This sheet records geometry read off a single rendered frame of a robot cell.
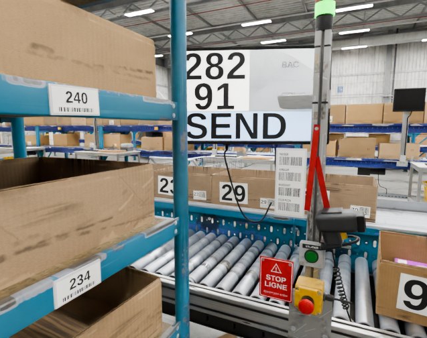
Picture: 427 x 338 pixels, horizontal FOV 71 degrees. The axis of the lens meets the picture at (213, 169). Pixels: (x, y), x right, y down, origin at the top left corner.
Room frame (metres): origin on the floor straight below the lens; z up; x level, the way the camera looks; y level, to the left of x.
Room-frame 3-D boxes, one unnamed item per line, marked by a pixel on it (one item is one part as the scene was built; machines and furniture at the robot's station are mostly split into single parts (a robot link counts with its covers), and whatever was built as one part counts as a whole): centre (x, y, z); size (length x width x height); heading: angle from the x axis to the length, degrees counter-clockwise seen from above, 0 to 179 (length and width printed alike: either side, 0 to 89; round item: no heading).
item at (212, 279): (1.23, -0.07, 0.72); 0.52 x 0.05 x 0.05; 155
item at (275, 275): (0.83, -0.22, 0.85); 0.16 x 0.01 x 0.13; 65
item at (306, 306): (0.73, -0.25, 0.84); 0.04 x 0.04 x 0.04; 65
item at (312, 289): (0.76, -0.30, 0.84); 0.15 x 0.09 x 0.07; 65
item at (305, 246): (0.80, -0.28, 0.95); 0.07 x 0.03 x 0.07; 65
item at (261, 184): (1.66, -0.23, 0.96); 0.39 x 0.29 x 0.17; 65
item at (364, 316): (1.01, -0.54, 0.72); 0.52 x 0.05 x 0.05; 155
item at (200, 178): (1.82, 0.13, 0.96); 0.39 x 0.29 x 0.17; 65
